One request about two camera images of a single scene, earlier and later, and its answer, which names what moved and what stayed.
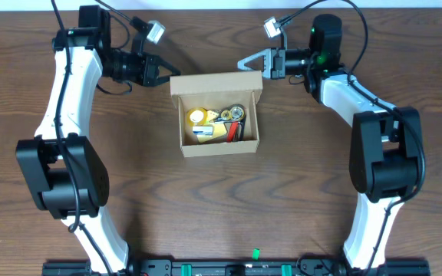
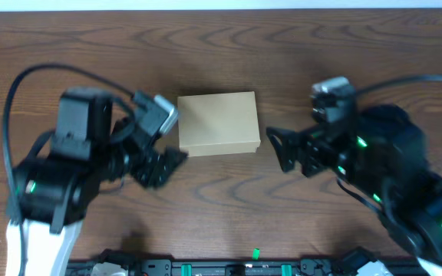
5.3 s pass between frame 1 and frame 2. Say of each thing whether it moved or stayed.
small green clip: stayed
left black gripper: moved
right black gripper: moved
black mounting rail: stayed
